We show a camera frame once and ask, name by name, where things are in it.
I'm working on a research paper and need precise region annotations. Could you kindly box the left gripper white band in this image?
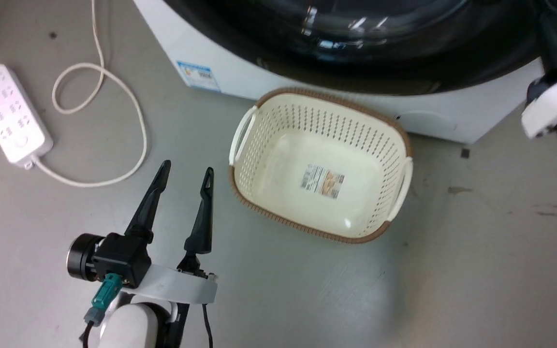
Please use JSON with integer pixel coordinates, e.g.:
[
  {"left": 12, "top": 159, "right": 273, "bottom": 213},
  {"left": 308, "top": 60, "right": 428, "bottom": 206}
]
[{"left": 123, "top": 159, "right": 219, "bottom": 305}]

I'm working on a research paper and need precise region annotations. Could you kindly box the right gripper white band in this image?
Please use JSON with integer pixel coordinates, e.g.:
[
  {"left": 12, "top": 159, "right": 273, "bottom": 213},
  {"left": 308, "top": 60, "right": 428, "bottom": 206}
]
[{"left": 521, "top": 0, "right": 557, "bottom": 176}]

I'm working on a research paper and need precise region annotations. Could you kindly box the black glass washing machine door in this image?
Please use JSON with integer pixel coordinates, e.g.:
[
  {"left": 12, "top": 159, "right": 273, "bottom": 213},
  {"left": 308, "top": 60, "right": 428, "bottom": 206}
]
[{"left": 162, "top": 0, "right": 550, "bottom": 96}]

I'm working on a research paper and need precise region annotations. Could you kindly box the white washing machine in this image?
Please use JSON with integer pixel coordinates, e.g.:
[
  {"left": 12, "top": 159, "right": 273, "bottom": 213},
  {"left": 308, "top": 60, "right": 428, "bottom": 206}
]
[{"left": 132, "top": 0, "right": 546, "bottom": 145}]

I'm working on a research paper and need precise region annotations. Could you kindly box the blue energy label sticker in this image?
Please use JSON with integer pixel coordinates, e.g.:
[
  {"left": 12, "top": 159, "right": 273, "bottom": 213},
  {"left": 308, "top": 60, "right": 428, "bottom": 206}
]
[{"left": 176, "top": 60, "right": 221, "bottom": 93}]

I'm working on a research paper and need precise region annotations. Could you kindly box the printed product label sticker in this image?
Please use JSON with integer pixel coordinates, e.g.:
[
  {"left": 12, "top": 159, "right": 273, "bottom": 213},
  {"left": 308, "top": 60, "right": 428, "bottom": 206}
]
[{"left": 300, "top": 164, "right": 345, "bottom": 200}]

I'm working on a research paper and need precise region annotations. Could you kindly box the cream laundry basket brown rim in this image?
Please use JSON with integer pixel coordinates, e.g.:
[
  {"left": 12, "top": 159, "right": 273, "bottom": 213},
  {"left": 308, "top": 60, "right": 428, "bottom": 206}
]
[{"left": 229, "top": 87, "right": 413, "bottom": 244}]

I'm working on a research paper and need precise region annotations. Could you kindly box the white power strip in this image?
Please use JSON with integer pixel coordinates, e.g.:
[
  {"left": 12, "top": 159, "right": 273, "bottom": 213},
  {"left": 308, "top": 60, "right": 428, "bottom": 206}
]
[{"left": 0, "top": 64, "right": 54, "bottom": 170}]

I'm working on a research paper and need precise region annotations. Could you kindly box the white power strip cable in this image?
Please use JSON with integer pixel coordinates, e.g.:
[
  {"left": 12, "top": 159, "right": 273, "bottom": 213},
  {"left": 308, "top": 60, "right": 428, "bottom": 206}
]
[{"left": 32, "top": 0, "right": 148, "bottom": 188}]

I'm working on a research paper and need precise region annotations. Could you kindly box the teal plug camera cable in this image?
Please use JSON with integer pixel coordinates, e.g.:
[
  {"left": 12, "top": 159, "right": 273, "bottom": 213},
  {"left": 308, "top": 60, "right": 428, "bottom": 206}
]
[{"left": 81, "top": 273, "right": 124, "bottom": 348}]

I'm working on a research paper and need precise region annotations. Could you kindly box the thin black left gripper cable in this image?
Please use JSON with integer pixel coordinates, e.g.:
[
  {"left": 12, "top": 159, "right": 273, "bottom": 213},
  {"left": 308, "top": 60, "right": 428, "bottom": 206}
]
[{"left": 202, "top": 303, "right": 214, "bottom": 348}]

